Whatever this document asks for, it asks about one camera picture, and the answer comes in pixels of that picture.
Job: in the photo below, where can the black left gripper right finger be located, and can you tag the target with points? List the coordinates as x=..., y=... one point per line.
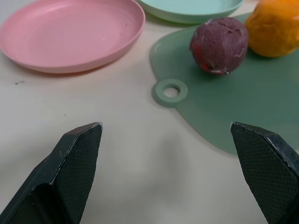
x=268, y=172

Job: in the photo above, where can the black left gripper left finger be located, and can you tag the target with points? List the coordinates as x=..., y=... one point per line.
x=67, y=172

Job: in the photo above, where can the dark red round fruit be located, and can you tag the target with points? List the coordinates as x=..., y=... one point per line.
x=219, y=44

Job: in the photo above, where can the pink plate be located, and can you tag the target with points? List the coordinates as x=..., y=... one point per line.
x=67, y=35

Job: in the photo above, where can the orange fruit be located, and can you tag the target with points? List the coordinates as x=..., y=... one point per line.
x=273, y=30

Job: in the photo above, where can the light green plate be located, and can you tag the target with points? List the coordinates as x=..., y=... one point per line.
x=194, y=9

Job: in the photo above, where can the green cutting mat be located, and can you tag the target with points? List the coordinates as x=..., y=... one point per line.
x=245, y=95

